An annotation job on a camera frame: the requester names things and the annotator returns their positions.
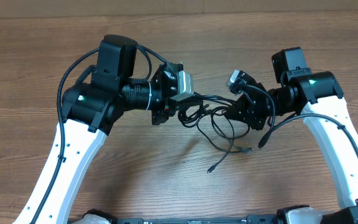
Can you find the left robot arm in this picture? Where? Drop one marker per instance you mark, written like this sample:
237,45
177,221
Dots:
87,112

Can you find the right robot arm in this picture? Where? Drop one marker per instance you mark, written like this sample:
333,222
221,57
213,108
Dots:
317,99

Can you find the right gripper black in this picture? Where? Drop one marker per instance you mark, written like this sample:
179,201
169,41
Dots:
243,108

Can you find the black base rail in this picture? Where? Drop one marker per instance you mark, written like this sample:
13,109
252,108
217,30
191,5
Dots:
194,220

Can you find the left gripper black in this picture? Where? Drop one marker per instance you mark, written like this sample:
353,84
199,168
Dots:
165,109

